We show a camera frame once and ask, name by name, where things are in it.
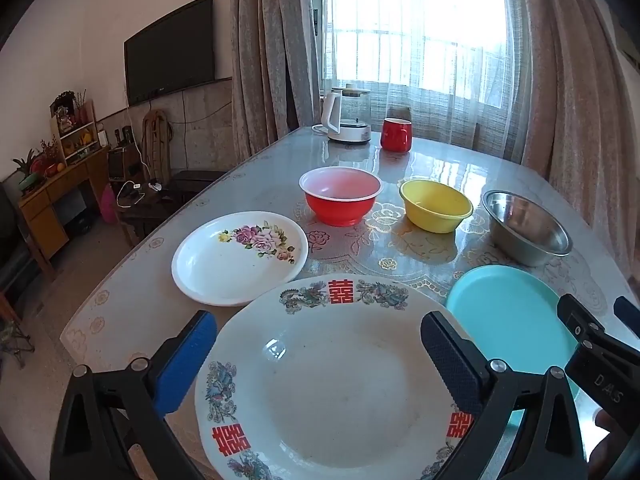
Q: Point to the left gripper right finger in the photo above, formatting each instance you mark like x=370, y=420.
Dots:
x=548, y=443

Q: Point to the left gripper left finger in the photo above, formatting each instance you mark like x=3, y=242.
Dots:
x=105, y=414

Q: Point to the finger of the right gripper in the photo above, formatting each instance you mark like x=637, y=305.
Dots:
x=628, y=314
x=581, y=324

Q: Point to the stainless steel bowl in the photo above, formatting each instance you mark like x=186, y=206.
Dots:
x=523, y=230

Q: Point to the yellow plastic bowl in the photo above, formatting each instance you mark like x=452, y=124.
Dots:
x=434, y=207

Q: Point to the white floral plate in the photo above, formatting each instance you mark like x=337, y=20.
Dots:
x=230, y=261

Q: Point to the large white double-happiness plate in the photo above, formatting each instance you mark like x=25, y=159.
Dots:
x=327, y=378

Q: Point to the red plastic bowl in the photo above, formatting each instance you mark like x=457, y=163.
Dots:
x=340, y=196

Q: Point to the person's right hand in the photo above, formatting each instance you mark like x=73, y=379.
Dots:
x=604, y=455

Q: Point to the turquoise plastic plate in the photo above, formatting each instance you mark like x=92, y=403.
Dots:
x=512, y=316

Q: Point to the right beige curtain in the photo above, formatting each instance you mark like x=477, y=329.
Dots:
x=581, y=132

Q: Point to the beige curtain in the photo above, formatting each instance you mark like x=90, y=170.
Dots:
x=581, y=132
x=275, y=73

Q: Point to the dark low side table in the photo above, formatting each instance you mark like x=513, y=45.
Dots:
x=140, y=208

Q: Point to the lace patterned table cover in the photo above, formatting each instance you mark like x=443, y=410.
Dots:
x=385, y=243

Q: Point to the red mug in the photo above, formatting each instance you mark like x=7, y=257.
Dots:
x=396, y=135

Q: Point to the wooden cabinet with shelf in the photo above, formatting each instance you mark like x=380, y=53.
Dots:
x=81, y=167

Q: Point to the sheer white window curtain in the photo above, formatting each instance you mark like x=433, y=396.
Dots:
x=459, y=70

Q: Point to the white glass electric kettle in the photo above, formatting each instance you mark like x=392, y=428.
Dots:
x=346, y=114

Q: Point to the left beige curtain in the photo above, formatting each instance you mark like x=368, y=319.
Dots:
x=275, y=73

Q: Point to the black wall television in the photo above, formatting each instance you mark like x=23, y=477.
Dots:
x=173, y=53

